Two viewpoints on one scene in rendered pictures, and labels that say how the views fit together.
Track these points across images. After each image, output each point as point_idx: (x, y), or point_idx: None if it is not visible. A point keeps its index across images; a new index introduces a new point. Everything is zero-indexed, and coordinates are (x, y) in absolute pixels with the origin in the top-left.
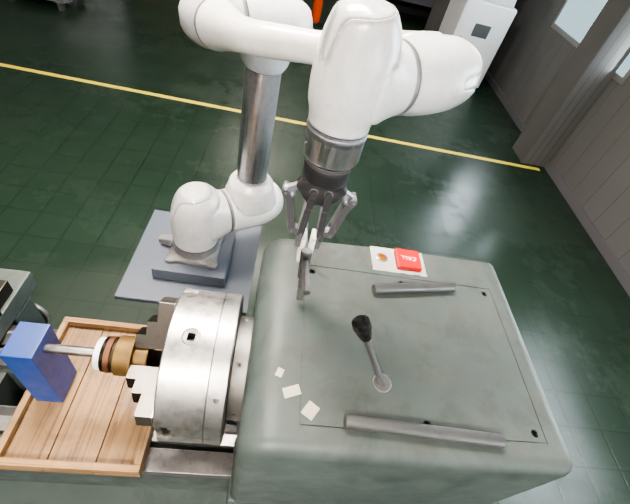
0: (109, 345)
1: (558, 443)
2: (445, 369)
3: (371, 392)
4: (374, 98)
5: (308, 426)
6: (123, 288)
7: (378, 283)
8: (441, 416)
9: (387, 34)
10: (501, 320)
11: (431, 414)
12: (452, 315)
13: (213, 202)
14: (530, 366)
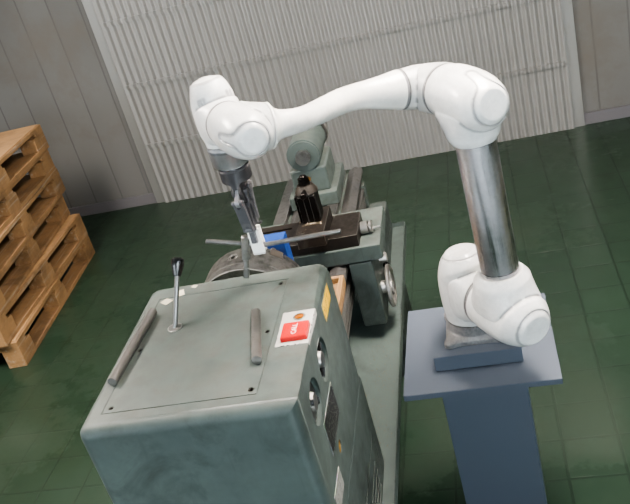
0: None
1: (98, 421)
2: (176, 359)
3: (169, 323)
4: (196, 124)
5: (157, 302)
6: (418, 312)
7: (266, 318)
8: (142, 356)
9: (190, 92)
10: (216, 399)
11: (145, 352)
12: (226, 364)
13: (454, 268)
14: (163, 415)
